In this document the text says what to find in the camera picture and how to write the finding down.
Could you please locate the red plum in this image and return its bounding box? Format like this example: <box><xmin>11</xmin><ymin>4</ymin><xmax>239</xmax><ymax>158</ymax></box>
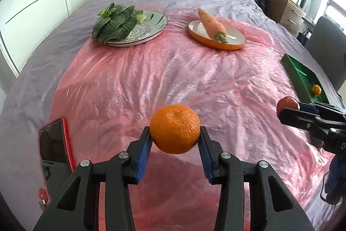
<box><xmin>277</xmin><ymin>96</ymin><xmax>300</xmax><ymax>119</ymax></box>

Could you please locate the grey office chair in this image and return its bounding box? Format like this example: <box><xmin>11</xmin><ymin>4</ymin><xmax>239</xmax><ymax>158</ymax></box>
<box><xmin>305</xmin><ymin>16</ymin><xmax>345</xmax><ymax>92</ymax></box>

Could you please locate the pink plastic sheet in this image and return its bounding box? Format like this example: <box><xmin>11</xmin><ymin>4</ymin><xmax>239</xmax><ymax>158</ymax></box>
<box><xmin>50</xmin><ymin>9</ymin><xmax>341</xmax><ymax>231</ymax></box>

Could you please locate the red flower keychain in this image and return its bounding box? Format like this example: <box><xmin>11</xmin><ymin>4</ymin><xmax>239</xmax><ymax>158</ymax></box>
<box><xmin>38</xmin><ymin>188</ymin><xmax>52</xmax><ymax>211</ymax></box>

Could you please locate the orange rimmed plate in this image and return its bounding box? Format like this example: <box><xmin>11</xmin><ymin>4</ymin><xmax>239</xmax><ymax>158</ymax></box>
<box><xmin>188</xmin><ymin>19</ymin><xmax>246</xmax><ymax>51</ymax></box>

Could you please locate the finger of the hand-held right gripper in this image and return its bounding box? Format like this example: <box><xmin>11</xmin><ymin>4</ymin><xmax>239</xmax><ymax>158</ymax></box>
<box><xmin>299</xmin><ymin>102</ymin><xmax>346</xmax><ymax>119</ymax></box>
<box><xmin>278</xmin><ymin>108</ymin><xmax>333</xmax><ymax>139</ymax></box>

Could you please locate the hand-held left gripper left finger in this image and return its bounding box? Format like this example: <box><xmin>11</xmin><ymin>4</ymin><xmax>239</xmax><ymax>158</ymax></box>
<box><xmin>32</xmin><ymin>126</ymin><xmax>153</xmax><ymax>231</ymax></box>

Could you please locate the bok choy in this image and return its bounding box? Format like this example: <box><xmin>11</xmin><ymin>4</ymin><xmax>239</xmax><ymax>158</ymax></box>
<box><xmin>91</xmin><ymin>3</ymin><xmax>145</xmax><ymax>44</ymax></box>

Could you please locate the green tray box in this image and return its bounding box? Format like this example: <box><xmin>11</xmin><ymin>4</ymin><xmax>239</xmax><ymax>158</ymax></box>
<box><xmin>282</xmin><ymin>54</ymin><xmax>329</xmax><ymax>104</ymax></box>

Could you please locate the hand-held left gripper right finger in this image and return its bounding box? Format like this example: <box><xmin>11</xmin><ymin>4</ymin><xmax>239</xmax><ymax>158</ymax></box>
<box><xmin>199</xmin><ymin>126</ymin><xmax>315</xmax><ymax>231</ymax></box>

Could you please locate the patterned silver plate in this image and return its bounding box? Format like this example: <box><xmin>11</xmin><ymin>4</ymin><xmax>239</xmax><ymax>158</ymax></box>
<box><xmin>105</xmin><ymin>10</ymin><xmax>168</xmax><ymax>47</ymax></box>

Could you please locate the mandarin orange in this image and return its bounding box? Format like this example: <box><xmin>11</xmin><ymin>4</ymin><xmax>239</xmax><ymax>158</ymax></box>
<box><xmin>150</xmin><ymin>104</ymin><xmax>201</xmax><ymax>155</ymax></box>

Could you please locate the wooden dresser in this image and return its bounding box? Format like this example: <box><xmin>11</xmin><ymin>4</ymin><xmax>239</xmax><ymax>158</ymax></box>
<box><xmin>268</xmin><ymin>0</ymin><xmax>307</xmax><ymax>35</ymax></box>

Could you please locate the smartphone in red case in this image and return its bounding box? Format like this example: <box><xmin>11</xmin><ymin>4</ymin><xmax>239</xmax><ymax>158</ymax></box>
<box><xmin>38</xmin><ymin>118</ymin><xmax>75</xmax><ymax>174</ymax></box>

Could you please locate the carrot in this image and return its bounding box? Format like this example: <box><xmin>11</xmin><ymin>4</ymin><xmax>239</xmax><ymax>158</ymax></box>
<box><xmin>197</xmin><ymin>8</ymin><xmax>230</xmax><ymax>44</ymax></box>

